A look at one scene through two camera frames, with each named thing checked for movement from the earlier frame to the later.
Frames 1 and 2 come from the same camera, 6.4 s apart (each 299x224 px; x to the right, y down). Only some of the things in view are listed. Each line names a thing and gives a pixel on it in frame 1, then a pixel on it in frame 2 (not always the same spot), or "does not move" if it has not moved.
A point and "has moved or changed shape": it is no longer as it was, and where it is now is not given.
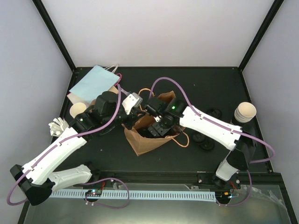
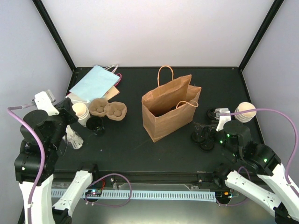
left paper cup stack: [77, 108] does not move
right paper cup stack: [245, 112] does not move
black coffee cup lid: [207, 145] does not move
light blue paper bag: [96, 81] does not move
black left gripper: [136, 114] to [66, 106]
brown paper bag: [137, 134] has moved or changed shape
